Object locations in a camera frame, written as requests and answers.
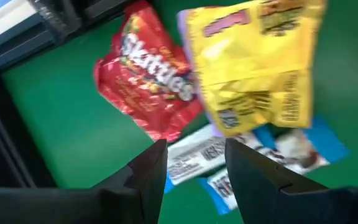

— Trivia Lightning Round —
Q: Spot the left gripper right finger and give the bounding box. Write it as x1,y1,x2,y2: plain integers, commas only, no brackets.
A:
224,138,358,224

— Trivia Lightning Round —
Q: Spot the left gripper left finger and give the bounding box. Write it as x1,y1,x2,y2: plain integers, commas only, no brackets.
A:
0,139,169,224

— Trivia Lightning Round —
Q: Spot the Hershey's cookies cream bar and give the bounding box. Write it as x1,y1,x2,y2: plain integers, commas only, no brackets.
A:
197,115,351,216
163,123,270,194

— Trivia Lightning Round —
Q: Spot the red Skittles candy pack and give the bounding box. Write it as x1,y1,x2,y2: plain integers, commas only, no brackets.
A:
93,1,204,143

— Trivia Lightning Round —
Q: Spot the yellow Sour Patch candy pack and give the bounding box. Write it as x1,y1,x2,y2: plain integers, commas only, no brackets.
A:
178,0,328,138

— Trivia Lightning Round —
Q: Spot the green table mat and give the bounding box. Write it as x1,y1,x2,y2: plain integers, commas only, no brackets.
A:
1,0,358,224

